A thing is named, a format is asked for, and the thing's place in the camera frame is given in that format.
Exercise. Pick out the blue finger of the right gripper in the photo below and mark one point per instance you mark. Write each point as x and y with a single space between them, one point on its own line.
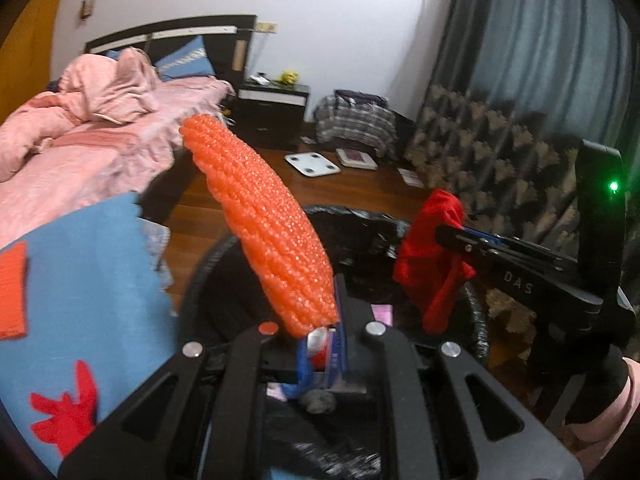
480 270
467 241

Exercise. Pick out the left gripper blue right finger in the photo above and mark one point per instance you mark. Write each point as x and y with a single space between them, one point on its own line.
441 415

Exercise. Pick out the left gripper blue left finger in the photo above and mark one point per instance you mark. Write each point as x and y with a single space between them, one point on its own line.
199 416

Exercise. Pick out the red cloth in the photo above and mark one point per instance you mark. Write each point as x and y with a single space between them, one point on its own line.
429 274

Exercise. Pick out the grey white tissue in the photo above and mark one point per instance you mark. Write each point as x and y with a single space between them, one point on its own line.
318 401

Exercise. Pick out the red plastic bag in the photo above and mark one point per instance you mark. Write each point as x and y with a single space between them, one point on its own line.
318 346

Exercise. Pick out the orange foam net sleeve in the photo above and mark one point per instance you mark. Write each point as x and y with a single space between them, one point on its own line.
278 239

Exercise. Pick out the person's right hand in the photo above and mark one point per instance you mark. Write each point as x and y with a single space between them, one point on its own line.
602 427

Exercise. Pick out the black bin with liner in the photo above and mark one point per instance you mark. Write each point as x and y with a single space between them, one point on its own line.
224 298

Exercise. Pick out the pink plastic wrapper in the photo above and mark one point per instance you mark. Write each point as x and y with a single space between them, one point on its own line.
383 313

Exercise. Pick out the red paper scrap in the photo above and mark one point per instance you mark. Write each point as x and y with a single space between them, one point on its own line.
70 420

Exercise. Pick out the blue felt table cloth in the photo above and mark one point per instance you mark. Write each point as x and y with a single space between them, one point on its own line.
92 294

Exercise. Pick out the patterned dark curtain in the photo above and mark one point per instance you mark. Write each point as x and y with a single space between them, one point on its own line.
516 86

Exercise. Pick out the plaid bag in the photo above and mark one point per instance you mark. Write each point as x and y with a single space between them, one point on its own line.
357 117

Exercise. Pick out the white bathroom scale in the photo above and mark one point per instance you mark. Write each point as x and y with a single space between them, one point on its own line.
312 164

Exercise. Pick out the black bedside cabinet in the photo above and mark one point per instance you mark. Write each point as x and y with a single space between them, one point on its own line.
270 116

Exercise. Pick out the flat orange foam net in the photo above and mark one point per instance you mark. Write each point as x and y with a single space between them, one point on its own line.
13 321

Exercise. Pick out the yellow plush toy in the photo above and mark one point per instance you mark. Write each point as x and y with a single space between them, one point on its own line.
288 78

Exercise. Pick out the bed with pink sheet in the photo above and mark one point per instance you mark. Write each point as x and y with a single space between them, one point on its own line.
94 162

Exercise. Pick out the pink crumpled duvet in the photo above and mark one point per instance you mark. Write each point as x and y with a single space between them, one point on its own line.
93 88

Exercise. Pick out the blue embroidered pillow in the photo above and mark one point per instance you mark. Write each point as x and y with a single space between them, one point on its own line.
191 60

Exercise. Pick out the wooden wardrobe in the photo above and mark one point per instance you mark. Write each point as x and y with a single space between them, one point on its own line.
26 54

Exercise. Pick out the wall power outlet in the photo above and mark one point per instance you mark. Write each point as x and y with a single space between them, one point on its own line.
266 27

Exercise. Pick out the left wall lamp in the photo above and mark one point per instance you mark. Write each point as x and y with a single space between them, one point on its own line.
86 9

